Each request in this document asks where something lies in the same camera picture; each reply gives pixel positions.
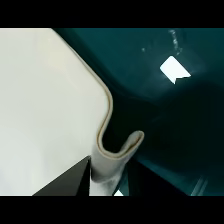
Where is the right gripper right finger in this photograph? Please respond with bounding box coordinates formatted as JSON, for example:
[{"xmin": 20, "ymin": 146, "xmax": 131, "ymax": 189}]
[{"xmin": 125, "ymin": 157, "xmax": 188, "ymax": 197}]

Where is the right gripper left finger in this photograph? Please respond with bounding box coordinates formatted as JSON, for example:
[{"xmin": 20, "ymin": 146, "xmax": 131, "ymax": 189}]
[{"xmin": 32, "ymin": 155, "xmax": 92, "ymax": 197}]

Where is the white garment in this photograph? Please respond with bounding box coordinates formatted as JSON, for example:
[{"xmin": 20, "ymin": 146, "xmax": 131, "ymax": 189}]
[{"xmin": 0, "ymin": 27, "xmax": 146, "ymax": 197}]

